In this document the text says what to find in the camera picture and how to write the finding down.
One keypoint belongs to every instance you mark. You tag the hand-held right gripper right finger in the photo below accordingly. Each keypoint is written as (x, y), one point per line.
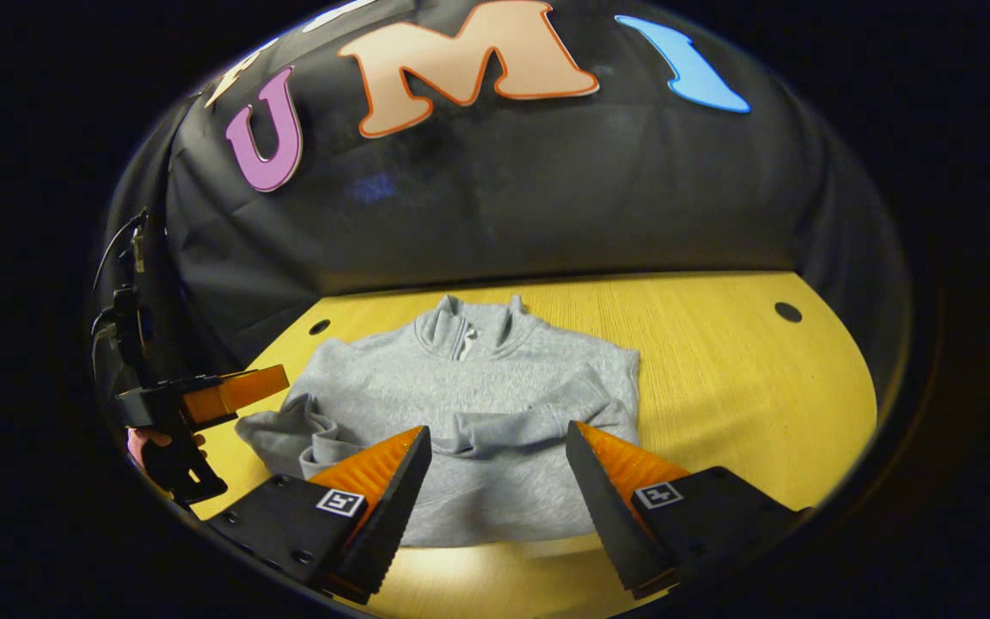
(602, 516)

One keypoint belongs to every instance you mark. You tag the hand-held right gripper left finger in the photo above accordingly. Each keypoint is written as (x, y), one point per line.
(392, 516)

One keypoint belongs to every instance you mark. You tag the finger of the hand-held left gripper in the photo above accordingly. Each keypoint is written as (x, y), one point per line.
(237, 391)

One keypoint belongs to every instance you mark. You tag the grey zip-neck sweatshirt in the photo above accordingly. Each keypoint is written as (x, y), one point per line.
(478, 387)

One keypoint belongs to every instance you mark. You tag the black backdrop cloth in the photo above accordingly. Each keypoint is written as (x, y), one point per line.
(504, 198)

